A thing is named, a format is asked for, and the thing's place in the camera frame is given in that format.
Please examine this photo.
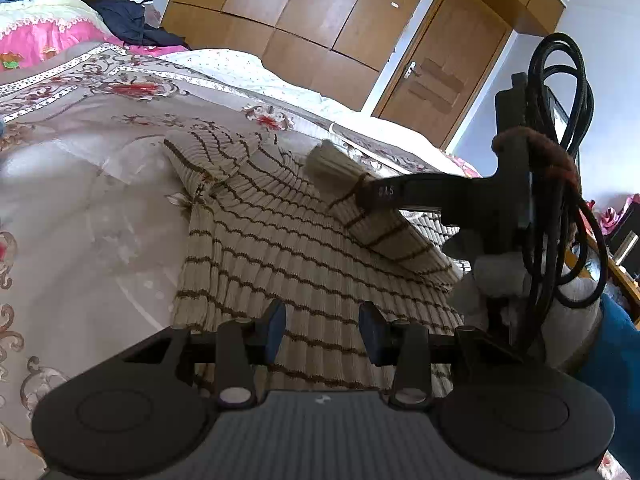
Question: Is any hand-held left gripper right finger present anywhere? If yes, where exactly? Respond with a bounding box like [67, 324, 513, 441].
[357, 301, 526, 408]

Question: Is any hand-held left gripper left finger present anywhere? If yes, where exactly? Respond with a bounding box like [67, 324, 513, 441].
[122, 300, 288, 408]

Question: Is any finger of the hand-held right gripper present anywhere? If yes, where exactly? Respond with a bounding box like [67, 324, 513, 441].
[357, 174, 481, 216]

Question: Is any beige brown-striped knit sweater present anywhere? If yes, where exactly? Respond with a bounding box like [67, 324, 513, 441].
[162, 122, 467, 393]

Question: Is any dark navy clothes pile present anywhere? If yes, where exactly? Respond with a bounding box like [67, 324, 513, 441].
[92, 0, 192, 52]

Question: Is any person's right hand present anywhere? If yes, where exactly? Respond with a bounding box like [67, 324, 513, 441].
[450, 254, 528, 333]

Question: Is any brown fuzzy band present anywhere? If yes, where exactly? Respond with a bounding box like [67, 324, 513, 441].
[491, 127, 582, 200]

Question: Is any pink flowered cloth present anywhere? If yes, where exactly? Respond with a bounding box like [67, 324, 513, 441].
[582, 194, 640, 237]

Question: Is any black box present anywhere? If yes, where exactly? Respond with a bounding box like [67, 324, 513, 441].
[609, 231, 640, 265]

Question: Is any wooden door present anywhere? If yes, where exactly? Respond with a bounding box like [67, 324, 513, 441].
[372, 0, 515, 152]

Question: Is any wooden desk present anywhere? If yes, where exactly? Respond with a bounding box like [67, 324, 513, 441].
[585, 230, 640, 328]

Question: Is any white dotted bed sheet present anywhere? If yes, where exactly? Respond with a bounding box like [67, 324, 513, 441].
[160, 49, 451, 161]

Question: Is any wooden wardrobe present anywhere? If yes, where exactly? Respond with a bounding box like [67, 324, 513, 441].
[160, 0, 572, 111]

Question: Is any dark blue cloth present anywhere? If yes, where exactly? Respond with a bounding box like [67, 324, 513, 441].
[574, 292, 640, 466]

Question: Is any grey floral bedspread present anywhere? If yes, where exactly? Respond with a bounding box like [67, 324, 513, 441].
[0, 42, 483, 480]

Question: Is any pink floral quilt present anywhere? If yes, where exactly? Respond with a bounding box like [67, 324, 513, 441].
[0, 0, 193, 86]

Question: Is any black cable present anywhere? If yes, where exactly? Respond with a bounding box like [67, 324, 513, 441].
[520, 32, 609, 361]

